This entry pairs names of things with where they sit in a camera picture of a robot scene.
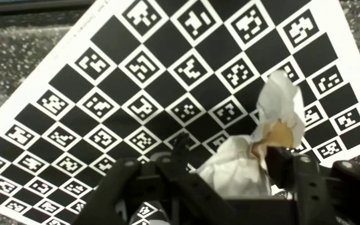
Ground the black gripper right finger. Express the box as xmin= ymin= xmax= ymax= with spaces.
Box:
xmin=265 ymin=148 xmax=360 ymax=225

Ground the white paper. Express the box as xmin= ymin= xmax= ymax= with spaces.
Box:
xmin=252 ymin=69 xmax=307 ymax=150
xmin=196 ymin=136 xmax=272 ymax=200

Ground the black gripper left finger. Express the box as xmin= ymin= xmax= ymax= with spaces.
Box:
xmin=77 ymin=135 xmax=247 ymax=225

